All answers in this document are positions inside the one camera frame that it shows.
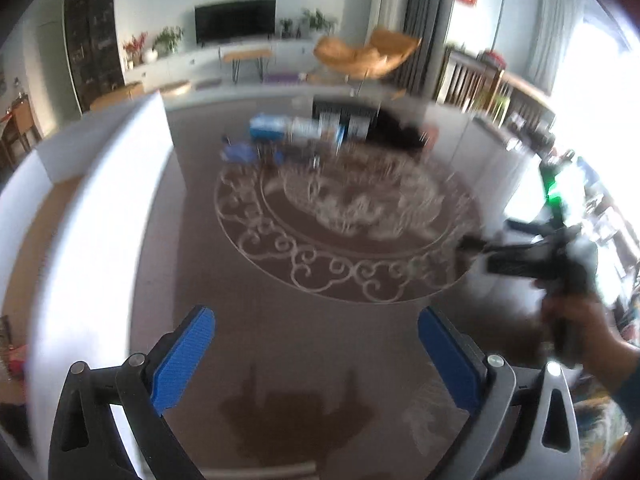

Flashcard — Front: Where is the blue white mask box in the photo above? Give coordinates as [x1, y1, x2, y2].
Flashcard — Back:
[285, 117, 344, 148]

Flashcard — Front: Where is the blue white glove box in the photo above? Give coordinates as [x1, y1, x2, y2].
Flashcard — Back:
[248, 114, 292, 141]

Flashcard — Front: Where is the blue sleeved right forearm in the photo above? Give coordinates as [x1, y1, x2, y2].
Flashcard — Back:
[612, 364, 640, 427]

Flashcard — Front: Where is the person right hand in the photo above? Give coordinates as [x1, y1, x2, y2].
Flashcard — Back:
[541, 292, 639, 394]

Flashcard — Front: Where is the wooden railing shelf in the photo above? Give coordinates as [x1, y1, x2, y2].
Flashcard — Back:
[434, 46, 555, 129]

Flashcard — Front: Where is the white cardboard storage box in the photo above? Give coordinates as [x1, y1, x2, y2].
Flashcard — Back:
[1, 93, 174, 476]

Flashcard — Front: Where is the black striped gift box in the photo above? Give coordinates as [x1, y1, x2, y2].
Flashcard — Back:
[312, 96, 380, 142]

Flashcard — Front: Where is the orange lounge chair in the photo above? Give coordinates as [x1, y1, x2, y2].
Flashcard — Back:
[314, 27, 422, 80]

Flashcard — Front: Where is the grey curtain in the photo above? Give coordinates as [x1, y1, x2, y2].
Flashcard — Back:
[392, 0, 454, 100]

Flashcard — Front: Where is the green potted plant right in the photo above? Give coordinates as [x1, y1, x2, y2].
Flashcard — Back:
[302, 9, 337, 40]

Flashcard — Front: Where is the green potted plant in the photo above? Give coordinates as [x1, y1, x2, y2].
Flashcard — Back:
[302, 9, 337, 40]
[152, 26, 184, 55]

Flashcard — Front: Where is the cardboard box on floor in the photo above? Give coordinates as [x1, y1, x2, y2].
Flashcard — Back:
[90, 81, 144, 112]

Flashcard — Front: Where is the small wooden bench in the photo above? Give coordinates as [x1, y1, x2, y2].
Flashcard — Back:
[221, 48, 272, 84]

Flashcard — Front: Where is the black flat television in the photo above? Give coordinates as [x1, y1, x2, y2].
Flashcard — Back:
[194, 0, 277, 46]

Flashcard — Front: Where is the red flower vase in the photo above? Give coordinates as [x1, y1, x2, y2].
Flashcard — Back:
[122, 32, 148, 67]

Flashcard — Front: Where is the white tv cabinet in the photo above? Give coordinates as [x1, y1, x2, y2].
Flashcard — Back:
[124, 39, 320, 89]

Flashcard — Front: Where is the green potted plant left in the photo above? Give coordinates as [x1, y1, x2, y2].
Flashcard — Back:
[152, 26, 184, 55]

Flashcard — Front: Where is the dark glass display cabinet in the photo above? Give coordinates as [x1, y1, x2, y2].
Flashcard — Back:
[63, 0, 125, 113]

